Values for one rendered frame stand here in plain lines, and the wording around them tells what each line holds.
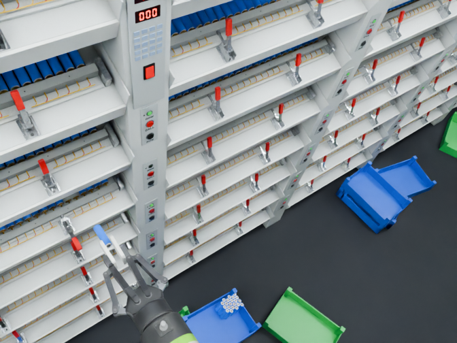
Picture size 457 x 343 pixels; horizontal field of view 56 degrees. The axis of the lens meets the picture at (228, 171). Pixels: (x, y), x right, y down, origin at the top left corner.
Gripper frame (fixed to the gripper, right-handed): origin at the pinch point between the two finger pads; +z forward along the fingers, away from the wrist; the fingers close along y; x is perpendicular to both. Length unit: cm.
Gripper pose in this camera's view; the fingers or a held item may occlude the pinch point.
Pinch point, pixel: (113, 252)
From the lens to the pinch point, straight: 101.9
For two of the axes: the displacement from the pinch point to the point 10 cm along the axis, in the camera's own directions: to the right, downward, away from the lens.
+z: -5.9, -6.3, 5.1
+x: -0.4, 6.6, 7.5
